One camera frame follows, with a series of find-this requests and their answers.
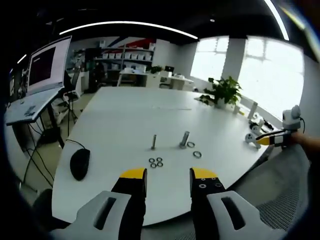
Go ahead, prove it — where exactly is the green potted plant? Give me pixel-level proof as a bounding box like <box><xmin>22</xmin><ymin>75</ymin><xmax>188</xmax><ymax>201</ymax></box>
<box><xmin>199</xmin><ymin>75</ymin><xmax>243</xmax><ymax>110</ymax></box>

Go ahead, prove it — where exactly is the curved ceiling light strip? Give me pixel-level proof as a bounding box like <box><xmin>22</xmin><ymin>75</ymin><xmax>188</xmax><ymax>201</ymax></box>
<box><xmin>59</xmin><ymin>20</ymin><xmax>199</xmax><ymax>40</ymax></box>

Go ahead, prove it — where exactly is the dark office chair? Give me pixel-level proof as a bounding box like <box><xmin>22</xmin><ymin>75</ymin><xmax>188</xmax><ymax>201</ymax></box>
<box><xmin>62</xmin><ymin>69</ymin><xmax>82</xmax><ymax>99</ymax></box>

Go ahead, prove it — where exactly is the white office desk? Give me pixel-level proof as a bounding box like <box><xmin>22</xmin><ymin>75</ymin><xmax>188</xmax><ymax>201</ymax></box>
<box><xmin>117</xmin><ymin>68</ymin><xmax>195</xmax><ymax>91</ymax></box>

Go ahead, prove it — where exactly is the black mouse cable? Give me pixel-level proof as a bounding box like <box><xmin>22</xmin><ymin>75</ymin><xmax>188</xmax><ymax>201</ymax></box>
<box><xmin>65</xmin><ymin>139</ymin><xmax>87</xmax><ymax>151</ymax></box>

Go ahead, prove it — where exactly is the thick threaded stud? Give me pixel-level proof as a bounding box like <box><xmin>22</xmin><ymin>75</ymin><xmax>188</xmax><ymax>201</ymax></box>
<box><xmin>179</xmin><ymin>130</ymin><xmax>190</xmax><ymax>150</ymax></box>

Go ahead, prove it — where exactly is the straight ceiling light strip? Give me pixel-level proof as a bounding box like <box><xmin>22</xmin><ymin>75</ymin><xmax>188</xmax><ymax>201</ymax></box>
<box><xmin>264</xmin><ymin>0</ymin><xmax>290</xmax><ymax>42</ymax></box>

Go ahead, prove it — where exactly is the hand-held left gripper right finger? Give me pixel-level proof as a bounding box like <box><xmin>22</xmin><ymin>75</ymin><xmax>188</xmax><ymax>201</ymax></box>
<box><xmin>189</xmin><ymin>166</ymin><xmax>288</xmax><ymax>240</ymax></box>

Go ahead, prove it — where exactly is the silver laptop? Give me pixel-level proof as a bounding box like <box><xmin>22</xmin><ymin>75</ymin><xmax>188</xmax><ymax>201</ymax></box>
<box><xmin>4</xmin><ymin>35</ymin><xmax>73</xmax><ymax>126</ymax></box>

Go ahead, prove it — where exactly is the shelf with white bins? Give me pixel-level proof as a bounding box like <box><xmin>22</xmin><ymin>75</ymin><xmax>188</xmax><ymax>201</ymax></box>
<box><xmin>93</xmin><ymin>41</ymin><xmax>156</xmax><ymax>76</ymax></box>

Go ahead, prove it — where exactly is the grey mesh chair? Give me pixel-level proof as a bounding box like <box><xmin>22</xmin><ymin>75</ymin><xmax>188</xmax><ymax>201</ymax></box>
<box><xmin>223</xmin><ymin>143</ymin><xmax>315</xmax><ymax>232</ymax></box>

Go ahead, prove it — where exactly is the black computer mouse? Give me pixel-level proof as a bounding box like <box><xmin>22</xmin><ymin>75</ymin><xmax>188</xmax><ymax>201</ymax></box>
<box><xmin>69</xmin><ymin>148</ymin><xmax>92</xmax><ymax>182</ymax></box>

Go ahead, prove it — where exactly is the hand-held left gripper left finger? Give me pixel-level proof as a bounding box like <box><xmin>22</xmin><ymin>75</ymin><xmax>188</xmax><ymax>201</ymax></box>
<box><xmin>49</xmin><ymin>167</ymin><xmax>148</xmax><ymax>240</ymax></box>

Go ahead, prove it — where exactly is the black and white parts pile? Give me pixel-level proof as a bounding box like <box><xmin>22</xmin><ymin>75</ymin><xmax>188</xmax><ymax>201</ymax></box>
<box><xmin>248</xmin><ymin>117</ymin><xmax>276</xmax><ymax>134</ymax></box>

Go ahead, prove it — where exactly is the white game controller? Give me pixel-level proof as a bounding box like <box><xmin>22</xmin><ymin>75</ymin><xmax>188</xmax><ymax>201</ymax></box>
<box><xmin>244</xmin><ymin>133</ymin><xmax>262</xmax><ymax>150</ymax></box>

